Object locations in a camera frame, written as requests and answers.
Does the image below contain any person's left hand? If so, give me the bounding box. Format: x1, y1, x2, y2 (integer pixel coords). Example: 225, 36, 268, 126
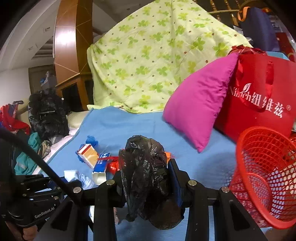
5, 221, 38, 241

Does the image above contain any black plastic trash bag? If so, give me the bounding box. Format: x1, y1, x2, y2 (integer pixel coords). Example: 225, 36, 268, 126
119, 135, 185, 230

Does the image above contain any navy blue bag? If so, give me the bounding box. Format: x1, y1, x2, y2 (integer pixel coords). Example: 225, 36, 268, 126
237, 6, 280, 52

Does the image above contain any blue white toothpaste box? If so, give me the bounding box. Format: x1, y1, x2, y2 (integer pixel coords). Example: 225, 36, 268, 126
92, 153, 111, 185

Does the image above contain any magenta pillow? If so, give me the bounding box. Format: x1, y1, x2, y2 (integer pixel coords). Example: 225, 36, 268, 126
163, 53, 238, 152

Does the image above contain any red plastic bag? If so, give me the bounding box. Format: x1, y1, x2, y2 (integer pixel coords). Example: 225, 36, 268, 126
98, 156, 120, 175

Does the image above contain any green clover pattern quilt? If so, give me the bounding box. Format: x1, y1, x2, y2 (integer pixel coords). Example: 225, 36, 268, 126
87, 1, 249, 113

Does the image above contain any red white medicine box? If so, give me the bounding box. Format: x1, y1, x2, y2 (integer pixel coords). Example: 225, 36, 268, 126
78, 144, 99, 169

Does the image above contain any blue bed blanket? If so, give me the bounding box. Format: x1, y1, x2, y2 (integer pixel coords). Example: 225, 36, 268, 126
38, 106, 273, 241

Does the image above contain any light blue cardboard box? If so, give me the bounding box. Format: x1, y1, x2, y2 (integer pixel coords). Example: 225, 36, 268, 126
266, 51, 289, 61

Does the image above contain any wooden headboard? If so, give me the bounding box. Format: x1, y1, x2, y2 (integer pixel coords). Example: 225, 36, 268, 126
53, 1, 93, 110

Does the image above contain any red paper gift bag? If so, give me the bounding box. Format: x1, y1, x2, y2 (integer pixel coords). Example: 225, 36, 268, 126
214, 45, 295, 142

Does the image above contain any white tissue paper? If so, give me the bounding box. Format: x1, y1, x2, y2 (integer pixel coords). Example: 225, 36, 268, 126
64, 170, 80, 182

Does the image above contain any black fuzzy garment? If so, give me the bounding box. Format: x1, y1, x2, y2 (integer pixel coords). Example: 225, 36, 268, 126
28, 88, 69, 140

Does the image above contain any black cable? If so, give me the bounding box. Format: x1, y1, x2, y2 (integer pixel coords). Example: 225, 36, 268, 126
0, 128, 94, 232

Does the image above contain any red mesh waste basket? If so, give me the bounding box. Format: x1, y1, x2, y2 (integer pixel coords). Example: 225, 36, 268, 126
229, 126, 295, 230

